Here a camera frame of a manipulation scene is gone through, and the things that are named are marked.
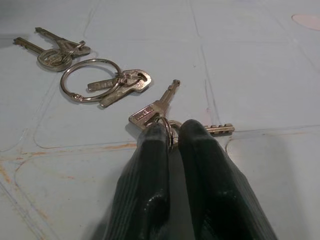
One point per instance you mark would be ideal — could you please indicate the long silver key angular head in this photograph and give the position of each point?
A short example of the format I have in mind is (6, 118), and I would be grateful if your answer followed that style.
(62, 45)

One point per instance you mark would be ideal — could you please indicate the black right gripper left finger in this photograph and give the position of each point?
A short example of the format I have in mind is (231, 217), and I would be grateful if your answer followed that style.
(145, 175)

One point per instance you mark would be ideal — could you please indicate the silver key with rounded head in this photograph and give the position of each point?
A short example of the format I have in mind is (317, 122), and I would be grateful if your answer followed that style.
(136, 83)

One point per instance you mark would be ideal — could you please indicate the silver key with notched blade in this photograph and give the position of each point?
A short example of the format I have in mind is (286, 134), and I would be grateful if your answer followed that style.
(220, 128)

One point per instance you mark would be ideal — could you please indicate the pink round disc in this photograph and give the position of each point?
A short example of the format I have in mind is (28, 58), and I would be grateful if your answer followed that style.
(308, 22)

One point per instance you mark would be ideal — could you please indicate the silver key with rectangular head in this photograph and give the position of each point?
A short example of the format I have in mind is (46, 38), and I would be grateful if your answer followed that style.
(150, 113)

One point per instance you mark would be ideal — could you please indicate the brass key with round head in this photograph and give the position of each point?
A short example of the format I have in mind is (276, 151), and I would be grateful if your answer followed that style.
(51, 60)

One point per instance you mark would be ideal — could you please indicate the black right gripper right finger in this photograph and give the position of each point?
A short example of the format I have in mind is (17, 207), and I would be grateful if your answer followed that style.
(212, 180)

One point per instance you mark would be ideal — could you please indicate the flat silver key tag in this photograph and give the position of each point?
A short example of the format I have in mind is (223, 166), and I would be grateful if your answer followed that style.
(100, 85)

